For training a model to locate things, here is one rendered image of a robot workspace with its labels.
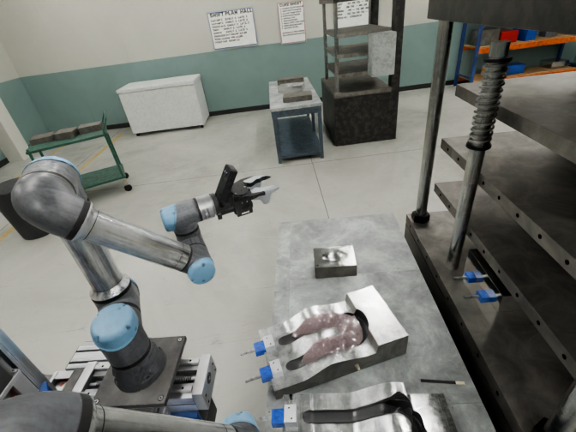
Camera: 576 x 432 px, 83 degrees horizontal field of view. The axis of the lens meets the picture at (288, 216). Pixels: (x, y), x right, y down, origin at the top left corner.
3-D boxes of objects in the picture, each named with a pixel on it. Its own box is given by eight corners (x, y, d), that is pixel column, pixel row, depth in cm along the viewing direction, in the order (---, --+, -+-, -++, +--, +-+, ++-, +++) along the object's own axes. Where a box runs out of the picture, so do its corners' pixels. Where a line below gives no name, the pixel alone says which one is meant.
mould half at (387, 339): (276, 399, 111) (272, 382, 105) (261, 339, 132) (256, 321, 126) (405, 353, 120) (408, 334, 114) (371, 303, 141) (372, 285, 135)
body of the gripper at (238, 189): (247, 199, 110) (213, 210, 106) (243, 177, 104) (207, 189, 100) (255, 212, 104) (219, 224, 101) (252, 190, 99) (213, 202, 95)
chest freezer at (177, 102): (211, 117, 735) (200, 73, 684) (205, 128, 670) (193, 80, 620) (145, 125, 737) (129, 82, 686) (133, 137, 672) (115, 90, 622)
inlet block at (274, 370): (248, 392, 111) (245, 383, 108) (245, 379, 116) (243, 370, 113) (284, 379, 114) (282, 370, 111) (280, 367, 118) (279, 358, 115)
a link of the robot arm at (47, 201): (15, 182, 60) (226, 263, 90) (27, 162, 69) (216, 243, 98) (-14, 231, 62) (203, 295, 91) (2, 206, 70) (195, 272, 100)
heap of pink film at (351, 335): (303, 370, 112) (302, 357, 108) (289, 330, 127) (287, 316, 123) (371, 346, 117) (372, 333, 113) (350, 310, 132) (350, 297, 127)
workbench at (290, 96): (277, 165, 473) (268, 102, 424) (274, 124, 632) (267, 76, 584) (325, 158, 472) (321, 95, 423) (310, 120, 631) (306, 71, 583)
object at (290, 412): (255, 432, 97) (251, 423, 94) (256, 414, 102) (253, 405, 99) (297, 430, 96) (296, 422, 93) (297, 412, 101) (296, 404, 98)
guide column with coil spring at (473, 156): (438, 316, 172) (496, 43, 101) (435, 309, 177) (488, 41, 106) (449, 316, 172) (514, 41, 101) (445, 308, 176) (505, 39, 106)
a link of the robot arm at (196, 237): (187, 272, 98) (177, 243, 93) (181, 252, 107) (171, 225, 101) (213, 262, 101) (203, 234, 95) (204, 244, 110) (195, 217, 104)
